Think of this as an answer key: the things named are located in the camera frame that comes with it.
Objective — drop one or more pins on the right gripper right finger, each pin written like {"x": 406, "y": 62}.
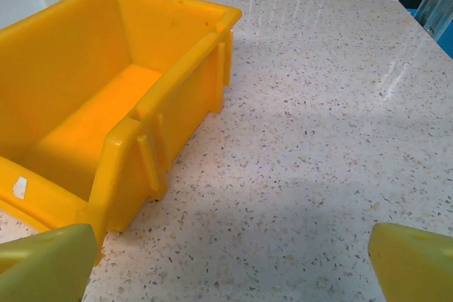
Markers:
{"x": 414, "y": 266}

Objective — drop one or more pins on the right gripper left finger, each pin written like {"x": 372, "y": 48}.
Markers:
{"x": 42, "y": 266}

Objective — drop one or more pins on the yellow plastic bin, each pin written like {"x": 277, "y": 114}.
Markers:
{"x": 106, "y": 104}

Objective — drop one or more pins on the blue table edge strip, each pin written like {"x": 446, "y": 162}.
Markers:
{"x": 414, "y": 15}

